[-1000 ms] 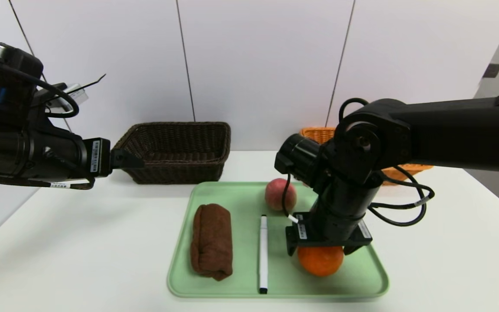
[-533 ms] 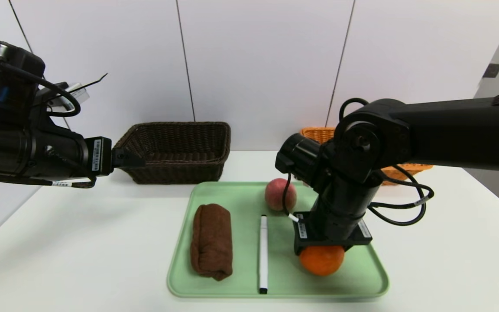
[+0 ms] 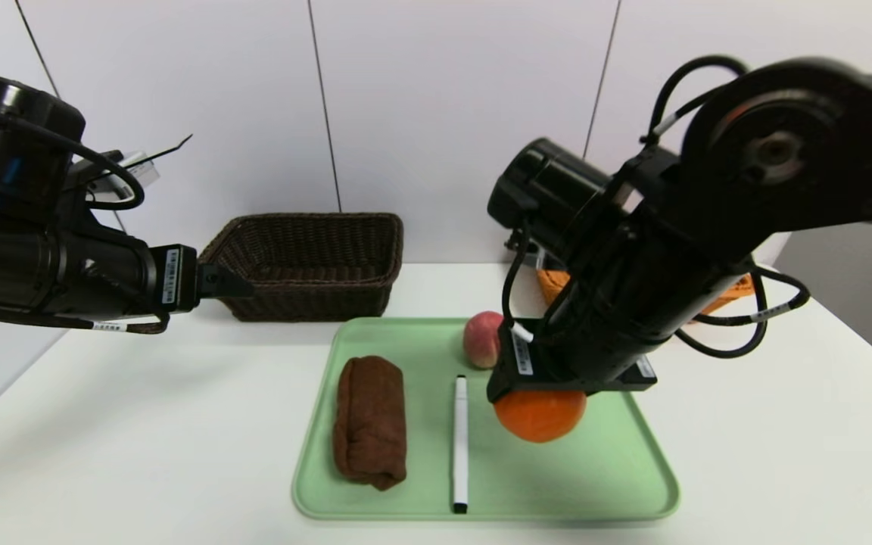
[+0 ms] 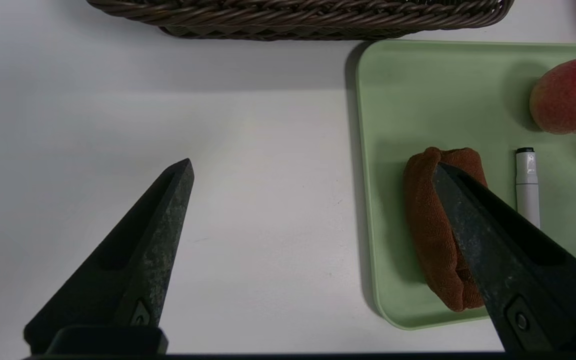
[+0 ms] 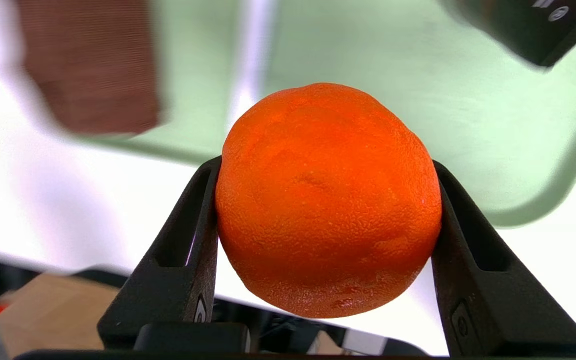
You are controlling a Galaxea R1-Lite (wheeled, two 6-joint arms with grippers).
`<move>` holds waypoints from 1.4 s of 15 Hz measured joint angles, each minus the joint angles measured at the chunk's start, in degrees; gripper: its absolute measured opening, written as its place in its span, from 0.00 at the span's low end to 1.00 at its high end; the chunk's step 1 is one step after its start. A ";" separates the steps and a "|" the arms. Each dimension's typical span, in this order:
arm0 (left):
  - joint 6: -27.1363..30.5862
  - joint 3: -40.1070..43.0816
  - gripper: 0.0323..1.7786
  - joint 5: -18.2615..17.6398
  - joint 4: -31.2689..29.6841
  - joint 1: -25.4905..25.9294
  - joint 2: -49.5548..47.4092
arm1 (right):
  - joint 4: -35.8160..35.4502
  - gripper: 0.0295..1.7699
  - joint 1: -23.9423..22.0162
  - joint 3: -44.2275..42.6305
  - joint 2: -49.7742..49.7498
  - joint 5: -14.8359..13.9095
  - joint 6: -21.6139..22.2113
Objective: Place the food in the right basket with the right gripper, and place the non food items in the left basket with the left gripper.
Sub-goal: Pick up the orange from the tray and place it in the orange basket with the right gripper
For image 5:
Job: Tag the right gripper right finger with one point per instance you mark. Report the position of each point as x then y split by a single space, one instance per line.
493 310

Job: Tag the orange fruit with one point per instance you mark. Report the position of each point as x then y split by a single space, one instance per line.
328 200

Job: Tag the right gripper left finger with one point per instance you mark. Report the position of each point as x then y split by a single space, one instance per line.
168 290

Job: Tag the green plastic tray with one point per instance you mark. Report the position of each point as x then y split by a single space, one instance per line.
368 50

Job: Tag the brown towel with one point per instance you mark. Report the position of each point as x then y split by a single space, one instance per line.
93 65

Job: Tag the black squeeze tube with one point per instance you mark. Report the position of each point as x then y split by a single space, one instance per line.
528 25

